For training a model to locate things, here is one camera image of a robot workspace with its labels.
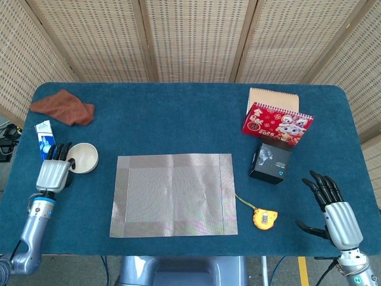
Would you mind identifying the white bowl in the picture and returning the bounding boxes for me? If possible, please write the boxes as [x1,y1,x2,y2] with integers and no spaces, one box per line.
[67,142,99,175]

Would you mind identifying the blue-grey robot torso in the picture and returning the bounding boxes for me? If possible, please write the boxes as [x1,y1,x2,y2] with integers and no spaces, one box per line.
[115,255,249,286]

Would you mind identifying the brown cloth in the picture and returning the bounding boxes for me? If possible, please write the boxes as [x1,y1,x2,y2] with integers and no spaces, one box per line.
[30,89,95,127]

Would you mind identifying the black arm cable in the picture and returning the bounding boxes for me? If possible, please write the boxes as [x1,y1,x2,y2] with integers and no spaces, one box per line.
[314,259,341,286]
[10,238,24,260]

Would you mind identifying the black product box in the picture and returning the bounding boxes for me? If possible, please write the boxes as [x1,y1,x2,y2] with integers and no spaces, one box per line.
[248,142,292,185]

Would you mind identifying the kraft spiral notebook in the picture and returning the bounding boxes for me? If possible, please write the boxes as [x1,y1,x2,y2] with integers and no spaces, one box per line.
[245,87,300,116]

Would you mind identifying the yellow tape measure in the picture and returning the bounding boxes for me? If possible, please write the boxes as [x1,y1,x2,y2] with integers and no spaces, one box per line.
[235,194,279,231]

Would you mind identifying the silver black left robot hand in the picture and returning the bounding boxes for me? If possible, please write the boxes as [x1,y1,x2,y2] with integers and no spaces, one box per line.
[35,141,76,194]

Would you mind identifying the black cables on floor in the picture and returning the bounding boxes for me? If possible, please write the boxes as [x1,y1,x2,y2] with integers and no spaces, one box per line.
[0,123,22,163]

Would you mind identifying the grey woven placemat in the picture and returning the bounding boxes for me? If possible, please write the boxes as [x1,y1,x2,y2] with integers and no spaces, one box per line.
[109,153,239,238]

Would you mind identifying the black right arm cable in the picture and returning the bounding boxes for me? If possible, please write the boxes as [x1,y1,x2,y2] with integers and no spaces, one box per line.
[314,259,341,286]

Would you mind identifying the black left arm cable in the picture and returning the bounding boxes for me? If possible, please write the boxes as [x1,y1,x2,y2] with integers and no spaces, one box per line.
[10,238,24,260]

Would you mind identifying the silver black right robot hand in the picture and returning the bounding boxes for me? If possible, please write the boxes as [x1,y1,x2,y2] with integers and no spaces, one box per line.
[295,170,364,251]

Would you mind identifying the blue cable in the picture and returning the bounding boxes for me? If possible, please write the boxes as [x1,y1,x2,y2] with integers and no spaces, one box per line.
[268,256,287,286]
[100,256,110,286]

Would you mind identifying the blue white carton box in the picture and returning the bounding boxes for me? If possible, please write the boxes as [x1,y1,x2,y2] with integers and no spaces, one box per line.
[35,120,57,163]

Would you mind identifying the red desk calendar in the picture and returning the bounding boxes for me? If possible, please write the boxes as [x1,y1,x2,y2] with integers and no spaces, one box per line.
[241,102,314,147]

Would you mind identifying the bamboo folding screen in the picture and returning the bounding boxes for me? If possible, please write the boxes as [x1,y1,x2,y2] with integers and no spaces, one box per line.
[0,0,381,209]

